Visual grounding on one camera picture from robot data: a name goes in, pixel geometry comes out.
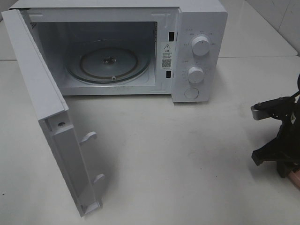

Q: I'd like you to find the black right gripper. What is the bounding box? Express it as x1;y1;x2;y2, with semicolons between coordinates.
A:
251;103;300;178

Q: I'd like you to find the pink round plate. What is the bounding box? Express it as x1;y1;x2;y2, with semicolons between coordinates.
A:
288;170;300;187

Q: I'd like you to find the round white door release button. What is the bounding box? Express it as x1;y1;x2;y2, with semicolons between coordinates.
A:
184;88;199;99

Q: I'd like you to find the white microwave door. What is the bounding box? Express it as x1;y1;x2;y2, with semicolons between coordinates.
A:
2;9;104;217

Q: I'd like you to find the lower white timer knob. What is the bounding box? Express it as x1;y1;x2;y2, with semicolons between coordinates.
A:
187;67;204;84

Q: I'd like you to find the upper white power knob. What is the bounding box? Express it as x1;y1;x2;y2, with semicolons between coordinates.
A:
191;34;211;56

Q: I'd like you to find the white microwave oven body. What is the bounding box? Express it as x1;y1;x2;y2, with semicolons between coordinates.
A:
7;0;228;102

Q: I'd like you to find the glass microwave turntable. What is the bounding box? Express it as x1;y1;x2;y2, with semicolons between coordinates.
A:
66;39;155;84

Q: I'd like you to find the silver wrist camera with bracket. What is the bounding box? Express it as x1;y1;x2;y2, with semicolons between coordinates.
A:
251;97;296;121

